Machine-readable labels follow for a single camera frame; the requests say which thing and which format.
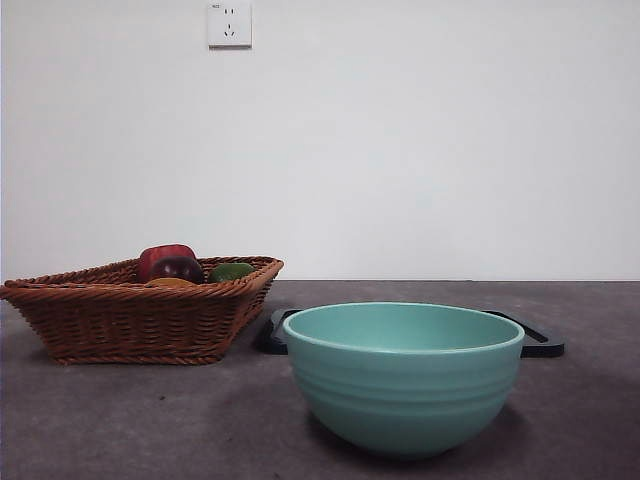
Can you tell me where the orange-brown kiwifruit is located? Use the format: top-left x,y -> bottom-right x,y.
144,277 -> 196,289

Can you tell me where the teal ribbed bowl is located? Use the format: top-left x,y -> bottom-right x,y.
282,301 -> 525,461

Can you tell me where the green avocado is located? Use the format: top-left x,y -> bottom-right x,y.
207,262 -> 256,284

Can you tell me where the dark purple plum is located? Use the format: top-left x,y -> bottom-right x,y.
148,256 -> 205,285

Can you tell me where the red apple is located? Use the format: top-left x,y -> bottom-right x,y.
138,243 -> 197,282

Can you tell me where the brown wicker basket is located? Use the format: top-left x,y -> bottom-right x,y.
0,255 -> 285,366

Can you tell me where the dark rectangular tray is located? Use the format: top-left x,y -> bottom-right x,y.
254,308 -> 566,360

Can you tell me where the white wall socket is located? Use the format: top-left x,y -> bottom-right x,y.
208,2 -> 253,50

